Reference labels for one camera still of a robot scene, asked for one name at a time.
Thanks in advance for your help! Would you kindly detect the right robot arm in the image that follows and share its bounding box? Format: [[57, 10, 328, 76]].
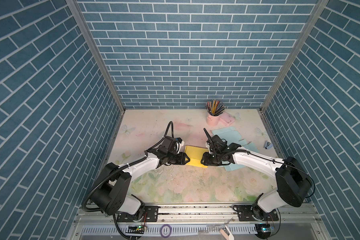
[[201, 133, 316, 216]]

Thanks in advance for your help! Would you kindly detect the aluminium corner post right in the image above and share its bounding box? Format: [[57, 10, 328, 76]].
[[259, 0, 329, 116]]

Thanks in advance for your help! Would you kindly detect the coloured pencils bundle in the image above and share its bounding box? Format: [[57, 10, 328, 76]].
[[205, 100, 226, 117]]

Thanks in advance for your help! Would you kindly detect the light blue paper box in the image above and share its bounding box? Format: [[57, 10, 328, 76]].
[[212, 127, 259, 172]]

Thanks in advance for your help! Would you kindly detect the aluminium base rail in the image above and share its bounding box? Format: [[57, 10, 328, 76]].
[[67, 203, 330, 240]]

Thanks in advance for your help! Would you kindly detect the white pink clip tool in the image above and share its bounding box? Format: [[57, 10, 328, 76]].
[[219, 225, 235, 240]]

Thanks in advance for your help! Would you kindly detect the pink metal pencil cup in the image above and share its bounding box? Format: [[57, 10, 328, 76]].
[[206, 115, 220, 127]]

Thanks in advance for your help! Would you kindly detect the pink flat paper box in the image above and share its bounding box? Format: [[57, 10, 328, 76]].
[[219, 112, 236, 127]]

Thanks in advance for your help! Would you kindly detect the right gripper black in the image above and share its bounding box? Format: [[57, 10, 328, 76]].
[[198, 151, 222, 167]]

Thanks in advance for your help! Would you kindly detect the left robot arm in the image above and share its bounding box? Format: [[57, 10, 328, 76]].
[[82, 136, 190, 219]]

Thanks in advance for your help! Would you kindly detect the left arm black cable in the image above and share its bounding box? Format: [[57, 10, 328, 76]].
[[80, 120, 175, 213]]

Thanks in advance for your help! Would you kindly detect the purple tape ring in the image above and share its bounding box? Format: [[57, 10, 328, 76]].
[[159, 224, 173, 239]]

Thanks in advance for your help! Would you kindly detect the aluminium corner post left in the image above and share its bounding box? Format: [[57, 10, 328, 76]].
[[66, 0, 125, 115]]

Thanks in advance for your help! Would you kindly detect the yellow paper box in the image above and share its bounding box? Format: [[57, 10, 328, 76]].
[[185, 146, 209, 168]]

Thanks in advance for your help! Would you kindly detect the aluminium corner post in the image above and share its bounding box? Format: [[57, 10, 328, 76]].
[[66, 0, 125, 115], [259, 0, 329, 116]]

